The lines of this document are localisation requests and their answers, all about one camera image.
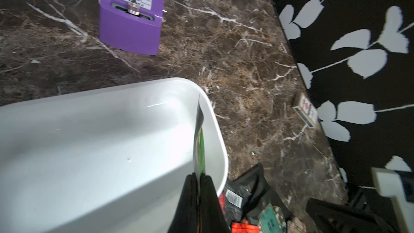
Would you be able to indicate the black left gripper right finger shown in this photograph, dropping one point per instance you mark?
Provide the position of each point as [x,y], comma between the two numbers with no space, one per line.
[211,218]

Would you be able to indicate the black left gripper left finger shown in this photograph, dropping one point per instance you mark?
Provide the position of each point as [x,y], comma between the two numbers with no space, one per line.
[186,216]

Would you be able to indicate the white plastic storage box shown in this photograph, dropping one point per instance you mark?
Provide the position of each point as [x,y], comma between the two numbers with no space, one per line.
[111,160]

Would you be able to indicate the orange tea bag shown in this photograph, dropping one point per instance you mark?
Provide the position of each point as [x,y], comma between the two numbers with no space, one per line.
[244,228]

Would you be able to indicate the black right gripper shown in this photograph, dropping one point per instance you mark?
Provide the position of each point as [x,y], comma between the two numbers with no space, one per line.
[398,186]

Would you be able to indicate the green label tea bag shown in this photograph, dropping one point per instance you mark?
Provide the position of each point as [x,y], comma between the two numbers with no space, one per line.
[198,148]

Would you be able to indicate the purple metronome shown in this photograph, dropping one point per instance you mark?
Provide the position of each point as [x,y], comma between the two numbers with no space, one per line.
[131,25]

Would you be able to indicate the teal label tea bag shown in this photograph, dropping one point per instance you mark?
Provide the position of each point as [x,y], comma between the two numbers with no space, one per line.
[272,220]

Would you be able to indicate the black barcode tea bag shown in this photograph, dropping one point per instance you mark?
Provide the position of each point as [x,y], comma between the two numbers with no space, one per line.
[247,196]

